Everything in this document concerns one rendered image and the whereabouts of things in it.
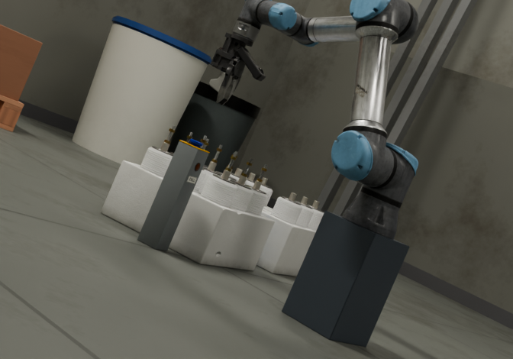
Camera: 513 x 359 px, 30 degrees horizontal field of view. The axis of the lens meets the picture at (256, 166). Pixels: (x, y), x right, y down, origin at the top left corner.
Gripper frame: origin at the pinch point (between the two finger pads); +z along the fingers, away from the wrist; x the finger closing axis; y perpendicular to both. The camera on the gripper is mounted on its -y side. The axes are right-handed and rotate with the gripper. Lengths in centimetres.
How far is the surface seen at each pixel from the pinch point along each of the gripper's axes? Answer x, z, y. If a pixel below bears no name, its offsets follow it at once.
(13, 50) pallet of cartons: -87, 13, 137
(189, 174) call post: 20.6, 23.7, -7.8
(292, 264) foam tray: -59, 43, -25
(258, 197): -18.7, 23.9, -16.6
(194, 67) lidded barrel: -200, -16, 105
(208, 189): 5.6, 26.3, -9.1
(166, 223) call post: 21.7, 39.1, -7.4
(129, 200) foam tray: 6.3, 39.5, 13.2
